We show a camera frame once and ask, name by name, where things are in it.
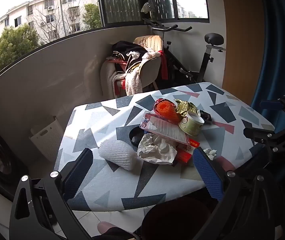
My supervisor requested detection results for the white foam fruit net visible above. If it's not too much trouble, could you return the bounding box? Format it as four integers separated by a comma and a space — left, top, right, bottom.
99, 140, 138, 172

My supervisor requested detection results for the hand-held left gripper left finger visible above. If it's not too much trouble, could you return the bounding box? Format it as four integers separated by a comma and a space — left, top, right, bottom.
9, 148, 94, 240

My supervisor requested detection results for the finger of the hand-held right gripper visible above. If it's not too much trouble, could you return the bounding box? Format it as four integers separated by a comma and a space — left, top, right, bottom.
260, 95, 285, 123
244, 121, 285, 162

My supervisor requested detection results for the pink slipper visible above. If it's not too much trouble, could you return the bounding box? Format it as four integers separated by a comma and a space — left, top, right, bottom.
97, 221, 119, 237

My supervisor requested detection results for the beige armchair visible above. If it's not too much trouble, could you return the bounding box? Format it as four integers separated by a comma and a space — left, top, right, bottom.
101, 35, 163, 99

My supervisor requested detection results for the gold foil wrapper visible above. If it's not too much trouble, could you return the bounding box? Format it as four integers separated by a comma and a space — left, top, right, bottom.
174, 99, 198, 120

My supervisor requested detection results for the white fluffy blanket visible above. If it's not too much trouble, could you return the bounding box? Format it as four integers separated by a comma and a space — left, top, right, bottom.
125, 51, 160, 96

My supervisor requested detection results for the cream throw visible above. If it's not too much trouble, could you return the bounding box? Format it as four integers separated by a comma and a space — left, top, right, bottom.
101, 60, 123, 99

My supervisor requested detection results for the white laundry basket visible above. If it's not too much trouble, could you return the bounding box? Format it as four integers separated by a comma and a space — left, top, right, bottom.
29, 116, 65, 162

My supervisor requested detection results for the black round lid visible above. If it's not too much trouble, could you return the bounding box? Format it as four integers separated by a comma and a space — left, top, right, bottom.
129, 127, 145, 146

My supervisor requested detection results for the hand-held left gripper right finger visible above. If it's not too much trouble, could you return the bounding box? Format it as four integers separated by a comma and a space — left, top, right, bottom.
193, 147, 283, 240

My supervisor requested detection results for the dark striped jacket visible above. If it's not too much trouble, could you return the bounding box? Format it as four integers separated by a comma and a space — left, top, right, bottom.
112, 41, 149, 74

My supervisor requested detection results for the red cloth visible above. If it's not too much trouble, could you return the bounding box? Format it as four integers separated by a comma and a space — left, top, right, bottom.
157, 51, 168, 80

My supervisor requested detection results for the small crumpled paper scrap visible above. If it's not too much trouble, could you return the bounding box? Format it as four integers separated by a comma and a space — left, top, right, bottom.
204, 149, 217, 160

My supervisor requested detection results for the dark snack wrapper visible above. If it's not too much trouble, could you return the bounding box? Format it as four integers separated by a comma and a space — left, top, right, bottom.
199, 110, 213, 125

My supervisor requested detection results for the dark framed window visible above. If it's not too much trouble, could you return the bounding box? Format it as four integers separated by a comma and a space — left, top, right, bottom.
0, 0, 210, 83

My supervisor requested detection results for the green tree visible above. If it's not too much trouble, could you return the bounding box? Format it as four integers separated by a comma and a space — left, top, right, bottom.
83, 4, 102, 29
0, 24, 41, 74

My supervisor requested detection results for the red foil wrapper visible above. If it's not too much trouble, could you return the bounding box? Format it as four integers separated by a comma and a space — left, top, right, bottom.
153, 98, 164, 113

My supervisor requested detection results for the orange foam fruit net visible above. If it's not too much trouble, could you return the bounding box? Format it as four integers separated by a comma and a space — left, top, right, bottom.
155, 99, 181, 123

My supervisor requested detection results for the black exercise bike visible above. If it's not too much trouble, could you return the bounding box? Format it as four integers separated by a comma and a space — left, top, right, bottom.
142, 17, 226, 89

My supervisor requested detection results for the geometric patterned table cover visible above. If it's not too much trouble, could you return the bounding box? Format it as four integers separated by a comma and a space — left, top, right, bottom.
54, 82, 275, 212

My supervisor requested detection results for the white apartment building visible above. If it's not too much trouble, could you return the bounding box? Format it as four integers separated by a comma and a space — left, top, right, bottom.
0, 0, 98, 45

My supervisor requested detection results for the red paper packet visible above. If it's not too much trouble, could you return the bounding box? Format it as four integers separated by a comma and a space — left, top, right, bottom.
175, 139, 200, 163

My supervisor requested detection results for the small round tin can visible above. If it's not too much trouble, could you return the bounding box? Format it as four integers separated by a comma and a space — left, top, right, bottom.
179, 112, 205, 137

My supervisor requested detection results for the dark red trash bin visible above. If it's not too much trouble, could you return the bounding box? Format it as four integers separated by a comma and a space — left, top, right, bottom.
141, 197, 213, 240

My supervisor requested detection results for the crumpled beige paper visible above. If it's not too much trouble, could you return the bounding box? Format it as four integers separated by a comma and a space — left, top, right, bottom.
137, 133, 178, 165

